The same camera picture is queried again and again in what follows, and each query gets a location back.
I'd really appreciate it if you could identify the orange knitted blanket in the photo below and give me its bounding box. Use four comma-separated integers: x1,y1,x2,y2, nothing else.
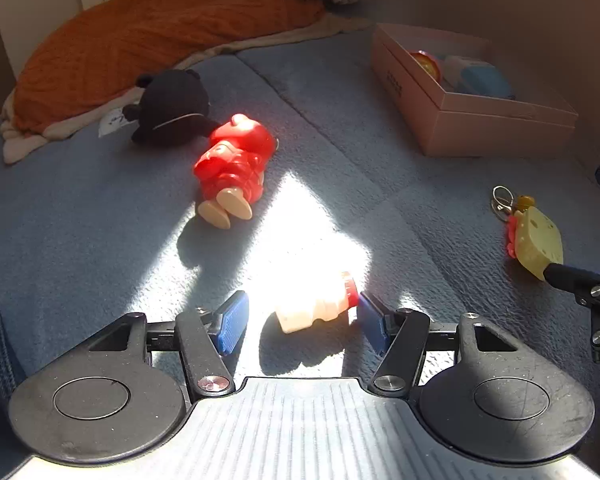
2,0,327,136

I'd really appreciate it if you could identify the black plush toy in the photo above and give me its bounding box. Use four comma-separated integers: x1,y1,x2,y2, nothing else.
100,69,226,147

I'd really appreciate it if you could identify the white panel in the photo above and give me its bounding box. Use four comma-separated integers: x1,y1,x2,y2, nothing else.
0,0,112,78

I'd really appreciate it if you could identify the small bottle with red cap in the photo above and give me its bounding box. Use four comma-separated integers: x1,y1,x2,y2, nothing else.
275,271,360,335

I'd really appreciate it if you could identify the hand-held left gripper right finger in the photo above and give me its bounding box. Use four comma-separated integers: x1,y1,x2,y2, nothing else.
358,291,523,398

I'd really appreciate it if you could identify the grey fleece blanket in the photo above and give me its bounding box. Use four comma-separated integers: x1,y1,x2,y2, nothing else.
0,25,600,461

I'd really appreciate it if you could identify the red and gold round figurine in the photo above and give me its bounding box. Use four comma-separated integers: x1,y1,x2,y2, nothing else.
407,50,443,81

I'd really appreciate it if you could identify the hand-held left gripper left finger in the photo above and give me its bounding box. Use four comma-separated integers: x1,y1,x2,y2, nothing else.
85,290,250,397

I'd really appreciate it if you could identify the pink cardboard box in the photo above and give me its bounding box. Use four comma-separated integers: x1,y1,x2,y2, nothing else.
371,22,579,158

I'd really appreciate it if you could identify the yellow cat keychain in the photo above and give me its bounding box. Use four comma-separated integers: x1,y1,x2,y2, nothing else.
491,185,565,281

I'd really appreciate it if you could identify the blue white toy in box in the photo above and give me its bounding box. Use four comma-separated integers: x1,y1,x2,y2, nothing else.
442,55,516,100

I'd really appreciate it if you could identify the red hooded figurine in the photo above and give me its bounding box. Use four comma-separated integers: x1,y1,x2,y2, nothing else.
193,114,279,231

